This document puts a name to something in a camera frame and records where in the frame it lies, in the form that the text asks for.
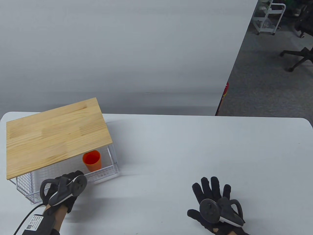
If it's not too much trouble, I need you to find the black white controller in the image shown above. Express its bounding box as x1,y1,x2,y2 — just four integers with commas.
199,197,245,227
40,175,88,207

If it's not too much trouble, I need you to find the person's right hand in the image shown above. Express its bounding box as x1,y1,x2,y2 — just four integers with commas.
187,177,250,235

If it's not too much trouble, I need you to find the black office chair base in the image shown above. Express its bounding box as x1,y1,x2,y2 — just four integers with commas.
280,47,313,72

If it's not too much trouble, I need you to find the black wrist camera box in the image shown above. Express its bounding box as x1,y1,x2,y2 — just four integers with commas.
22,214,60,235

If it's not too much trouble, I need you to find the black cable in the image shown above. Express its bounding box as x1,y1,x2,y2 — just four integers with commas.
13,204,47,235

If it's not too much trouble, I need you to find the black office chair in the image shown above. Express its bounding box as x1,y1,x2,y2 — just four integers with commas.
292,4,313,38

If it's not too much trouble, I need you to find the red fire extinguisher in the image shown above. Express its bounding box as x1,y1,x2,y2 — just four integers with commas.
221,82,229,106

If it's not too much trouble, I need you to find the orange cup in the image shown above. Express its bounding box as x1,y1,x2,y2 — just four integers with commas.
82,150,101,172

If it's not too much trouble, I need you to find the black white right controller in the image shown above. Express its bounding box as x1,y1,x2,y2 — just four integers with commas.
199,197,245,227

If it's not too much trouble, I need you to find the person's left forearm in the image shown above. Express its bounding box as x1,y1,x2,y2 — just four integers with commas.
50,204,68,232

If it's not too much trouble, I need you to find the white mesh sliding drawer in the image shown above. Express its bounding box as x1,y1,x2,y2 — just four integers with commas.
16,144,119,205

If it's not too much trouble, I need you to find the person's left hand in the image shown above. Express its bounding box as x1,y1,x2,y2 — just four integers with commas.
44,171,85,216

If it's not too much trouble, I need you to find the white utility cart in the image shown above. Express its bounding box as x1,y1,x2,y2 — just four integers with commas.
253,0,286,35

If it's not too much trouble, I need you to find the black white left controller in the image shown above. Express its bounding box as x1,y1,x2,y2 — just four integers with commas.
40,175,88,207

